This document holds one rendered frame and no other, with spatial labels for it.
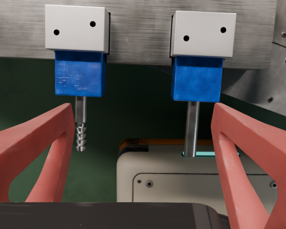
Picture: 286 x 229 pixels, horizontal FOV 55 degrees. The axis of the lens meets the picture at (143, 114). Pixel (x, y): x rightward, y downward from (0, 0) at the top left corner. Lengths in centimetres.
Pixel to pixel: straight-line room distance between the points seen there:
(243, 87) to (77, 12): 20
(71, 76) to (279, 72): 23
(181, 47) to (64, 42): 10
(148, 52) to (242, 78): 12
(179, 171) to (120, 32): 69
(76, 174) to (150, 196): 42
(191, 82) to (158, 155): 67
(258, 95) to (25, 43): 25
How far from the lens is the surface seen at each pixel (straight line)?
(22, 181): 132
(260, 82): 34
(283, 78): 36
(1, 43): 30
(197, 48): 24
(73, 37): 24
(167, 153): 92
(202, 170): 91
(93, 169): 121
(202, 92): 26
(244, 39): 28
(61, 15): 25
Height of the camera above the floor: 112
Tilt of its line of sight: 81 degrees down
